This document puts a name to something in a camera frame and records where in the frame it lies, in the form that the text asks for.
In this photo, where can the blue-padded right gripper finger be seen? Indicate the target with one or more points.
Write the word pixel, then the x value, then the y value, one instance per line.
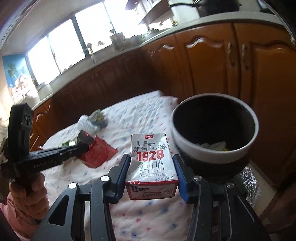
pixel 65 218
pixel 220 212

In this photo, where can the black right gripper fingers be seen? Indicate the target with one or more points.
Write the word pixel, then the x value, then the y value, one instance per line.
pixel 57 156

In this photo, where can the red snack wrapper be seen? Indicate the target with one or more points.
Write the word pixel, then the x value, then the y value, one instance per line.
pixel 99 150

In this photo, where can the white red milk carton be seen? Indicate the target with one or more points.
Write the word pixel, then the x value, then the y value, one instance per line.
pixel 151 174

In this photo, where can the white tissue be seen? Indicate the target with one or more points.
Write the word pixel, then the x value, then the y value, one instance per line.
pixel 220 146

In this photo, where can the black and white trash bin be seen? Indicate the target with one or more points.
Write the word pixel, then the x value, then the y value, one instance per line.
pixel 212 118

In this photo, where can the grey kitchen countertop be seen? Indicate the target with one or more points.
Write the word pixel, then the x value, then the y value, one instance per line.
pixel 109 52

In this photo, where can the wooden kitchen cabinets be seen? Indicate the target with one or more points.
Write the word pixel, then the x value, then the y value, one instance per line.
pixel 253 62

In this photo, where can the kitchen window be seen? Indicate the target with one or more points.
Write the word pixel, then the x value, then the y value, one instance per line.
pixel 63 46

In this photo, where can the left hand holding gripper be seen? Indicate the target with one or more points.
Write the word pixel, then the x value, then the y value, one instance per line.
pixel 35 203

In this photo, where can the green small carton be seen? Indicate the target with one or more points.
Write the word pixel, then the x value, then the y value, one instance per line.
pixel 69 143

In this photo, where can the silver bubble foil sheet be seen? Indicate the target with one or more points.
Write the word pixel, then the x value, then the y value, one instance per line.
pixel 251 185

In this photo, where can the chrome sink faucet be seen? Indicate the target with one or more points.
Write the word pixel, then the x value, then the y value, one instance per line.
pixel 88 49

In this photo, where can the utensil holder on counter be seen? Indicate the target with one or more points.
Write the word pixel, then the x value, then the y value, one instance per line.
pixel 117 39

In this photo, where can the black frying pan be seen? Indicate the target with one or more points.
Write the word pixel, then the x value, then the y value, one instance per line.
pixel 211 7

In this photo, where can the blue wall picture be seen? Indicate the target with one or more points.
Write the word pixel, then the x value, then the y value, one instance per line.
pixel 15 66

